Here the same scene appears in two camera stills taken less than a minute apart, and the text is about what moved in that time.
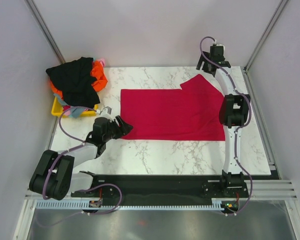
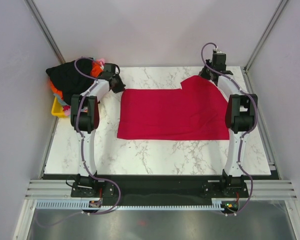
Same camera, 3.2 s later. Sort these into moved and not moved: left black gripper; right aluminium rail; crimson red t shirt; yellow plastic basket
Moved: left black gripper
Not moved: right aluminium rail; yellow plastic basket; crimson red t shirt
